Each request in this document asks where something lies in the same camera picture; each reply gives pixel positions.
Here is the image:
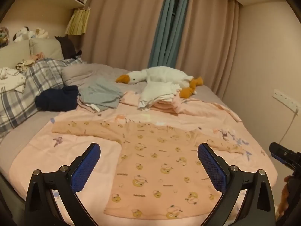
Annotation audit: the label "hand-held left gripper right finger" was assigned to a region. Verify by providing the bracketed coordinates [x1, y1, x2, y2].
[198, 143, 276, 226]

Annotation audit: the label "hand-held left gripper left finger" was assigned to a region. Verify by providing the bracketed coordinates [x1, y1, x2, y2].
[24, 142, 101, 226]

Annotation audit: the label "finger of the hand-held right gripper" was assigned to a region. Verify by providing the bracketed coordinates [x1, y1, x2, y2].
[269, 142, 301, 170]

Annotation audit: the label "pink duck print shirt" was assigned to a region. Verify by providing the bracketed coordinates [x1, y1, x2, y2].
[51, 120, 244, 220]

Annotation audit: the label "stack of pink folded clothes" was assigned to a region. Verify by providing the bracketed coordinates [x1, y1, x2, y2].
[150, 96, 189, 116]

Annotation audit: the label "white crumpled clothes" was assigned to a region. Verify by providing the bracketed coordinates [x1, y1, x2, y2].
[0, 67, 27, 93]

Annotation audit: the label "pink printed blanket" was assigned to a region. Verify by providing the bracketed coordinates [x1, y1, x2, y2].
[9, 94, 278, 226]

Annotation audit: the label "pink white garment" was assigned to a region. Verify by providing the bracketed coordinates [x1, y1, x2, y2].
[77, 98, 102, 113]

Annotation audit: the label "navy blue garment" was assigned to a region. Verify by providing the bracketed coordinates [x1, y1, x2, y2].
[35, 85, 79, 112]

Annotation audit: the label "grey blue garment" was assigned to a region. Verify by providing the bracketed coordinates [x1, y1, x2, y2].
[78, 77, 125, 112]

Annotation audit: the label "pale pink small garment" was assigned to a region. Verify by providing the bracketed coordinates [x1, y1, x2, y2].
[120, 91, 142, 106]

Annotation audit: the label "white folded garment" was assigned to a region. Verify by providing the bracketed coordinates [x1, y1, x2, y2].
[138, 81, 182, 111]

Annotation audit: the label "grey pillow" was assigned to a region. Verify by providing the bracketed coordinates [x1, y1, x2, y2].
[61, 63, 132, 87]

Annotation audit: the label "grey plaid quilt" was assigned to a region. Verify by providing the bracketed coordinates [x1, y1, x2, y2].
[0, 58, 86, 138]

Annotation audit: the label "white goose plush toy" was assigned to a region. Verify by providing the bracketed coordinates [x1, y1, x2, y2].
[115, 66, 204, 99]

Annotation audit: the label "floral cream cloth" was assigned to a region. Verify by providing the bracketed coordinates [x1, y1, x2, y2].
[15, 59, 36, 73]

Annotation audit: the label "small pink cloth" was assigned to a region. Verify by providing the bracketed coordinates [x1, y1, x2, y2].
[30, 52, 45, 62]

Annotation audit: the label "beige headboard cushion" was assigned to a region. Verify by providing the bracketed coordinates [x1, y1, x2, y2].
[29, 37, 65, 60]
[0, 40, 32, 70]

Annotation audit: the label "beige curtain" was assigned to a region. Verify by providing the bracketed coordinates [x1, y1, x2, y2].
[80, 0, 170, 67]
[175, 0, 240, 97]

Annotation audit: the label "blue curtain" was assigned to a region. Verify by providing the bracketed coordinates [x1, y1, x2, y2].
[148, 0, 192, 70]

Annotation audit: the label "cream plush toy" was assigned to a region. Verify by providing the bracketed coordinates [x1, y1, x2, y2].
[35, 28, 50, 39]

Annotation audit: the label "yellow pleated lamp shade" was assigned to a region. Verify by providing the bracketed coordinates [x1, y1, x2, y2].
[65, 8, 91, 36]

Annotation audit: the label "white dog plush toy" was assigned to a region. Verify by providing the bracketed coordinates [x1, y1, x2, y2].
[13, 27, 36, 43]

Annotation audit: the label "crochet plush toy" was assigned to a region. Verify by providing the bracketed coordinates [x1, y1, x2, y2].
[0, 27, 10, 49]

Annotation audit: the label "white cable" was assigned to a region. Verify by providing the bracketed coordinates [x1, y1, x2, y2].
[279, 109, 299, 144]

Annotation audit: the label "white wall power strip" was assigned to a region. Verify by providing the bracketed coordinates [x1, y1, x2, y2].
[273, 89, 299, 111]

